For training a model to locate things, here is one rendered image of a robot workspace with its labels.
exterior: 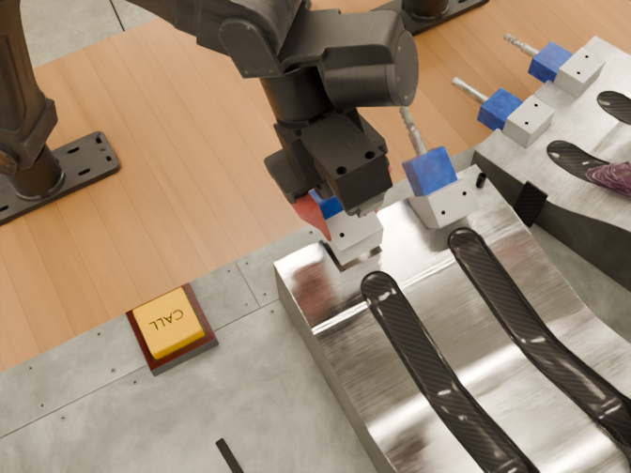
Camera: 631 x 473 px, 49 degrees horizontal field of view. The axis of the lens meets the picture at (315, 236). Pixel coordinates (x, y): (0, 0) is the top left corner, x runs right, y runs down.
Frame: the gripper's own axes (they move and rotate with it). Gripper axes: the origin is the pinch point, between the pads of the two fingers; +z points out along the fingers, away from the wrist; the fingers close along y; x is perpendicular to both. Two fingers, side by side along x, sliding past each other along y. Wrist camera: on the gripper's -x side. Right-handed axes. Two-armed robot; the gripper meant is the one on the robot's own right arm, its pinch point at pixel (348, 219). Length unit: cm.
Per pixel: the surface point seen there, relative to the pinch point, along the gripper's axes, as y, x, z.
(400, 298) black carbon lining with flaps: 1.1, -5.2, 8.6
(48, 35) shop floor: -32, 172, 33
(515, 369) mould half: 6.9, -16.1, 13.1
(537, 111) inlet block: 28.2, 8.6, 7.4
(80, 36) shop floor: -23, 168, 36
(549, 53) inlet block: 36.1, 16.7, 6.9
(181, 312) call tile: -19.9, 6.6, 6.4
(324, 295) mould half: -5.6, -2.0, 5.9
